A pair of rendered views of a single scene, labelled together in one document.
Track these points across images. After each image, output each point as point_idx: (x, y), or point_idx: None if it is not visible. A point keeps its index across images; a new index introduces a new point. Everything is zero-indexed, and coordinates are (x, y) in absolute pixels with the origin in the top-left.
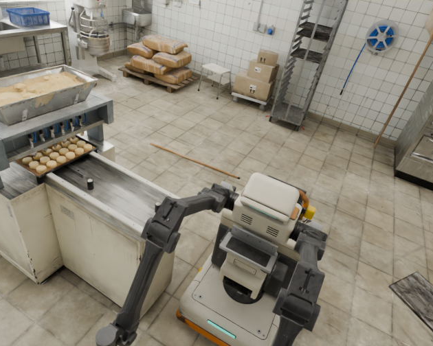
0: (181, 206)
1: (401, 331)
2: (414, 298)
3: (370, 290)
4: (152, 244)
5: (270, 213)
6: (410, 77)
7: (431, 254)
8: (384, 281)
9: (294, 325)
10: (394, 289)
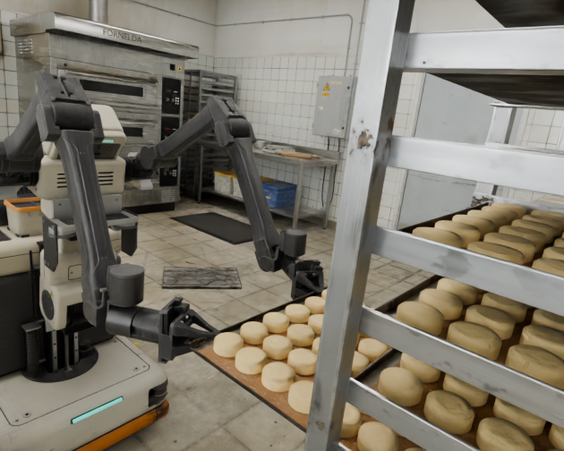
0: (72, 78)
1: (203, 303)
2: (184, 281)
3: (154, 300)
4: (78, 132)
5: (106, 133)
6: None
7: (158, 253)
8: (155, 288)
9: (247, 140)
10: (167, 285)
